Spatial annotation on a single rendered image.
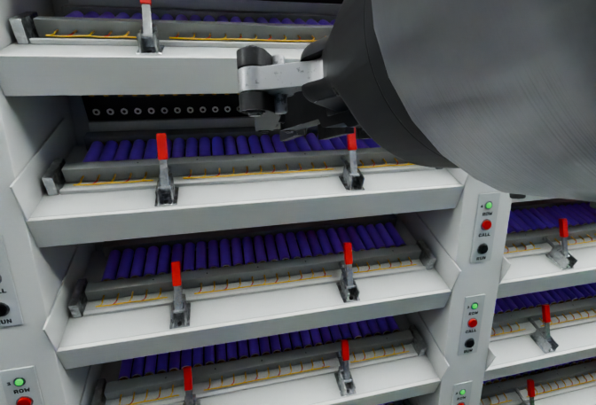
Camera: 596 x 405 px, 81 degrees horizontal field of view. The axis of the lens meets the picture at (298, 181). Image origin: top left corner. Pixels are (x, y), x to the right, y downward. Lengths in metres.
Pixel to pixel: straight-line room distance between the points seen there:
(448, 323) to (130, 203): 0.56
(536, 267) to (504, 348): 0.19
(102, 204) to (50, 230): 0.07
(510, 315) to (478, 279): 0.23
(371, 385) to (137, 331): 0.42
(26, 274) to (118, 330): 0.14
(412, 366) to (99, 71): 0.71
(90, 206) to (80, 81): 0.16
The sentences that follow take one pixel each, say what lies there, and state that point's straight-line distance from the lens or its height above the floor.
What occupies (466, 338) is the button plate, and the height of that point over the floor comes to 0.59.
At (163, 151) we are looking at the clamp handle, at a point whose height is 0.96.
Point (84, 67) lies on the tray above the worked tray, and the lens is 0.48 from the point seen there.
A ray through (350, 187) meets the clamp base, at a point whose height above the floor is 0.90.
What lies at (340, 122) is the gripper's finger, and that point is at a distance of 0.16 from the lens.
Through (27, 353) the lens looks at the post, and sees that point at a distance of 0.62.
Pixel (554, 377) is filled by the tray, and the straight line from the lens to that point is 1.12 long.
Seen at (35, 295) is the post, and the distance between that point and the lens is 0.57.
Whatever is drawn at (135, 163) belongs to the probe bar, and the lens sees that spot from 0.55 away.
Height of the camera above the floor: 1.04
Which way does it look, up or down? 15 degrees down
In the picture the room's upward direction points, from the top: 1 degrees counter-clockwise
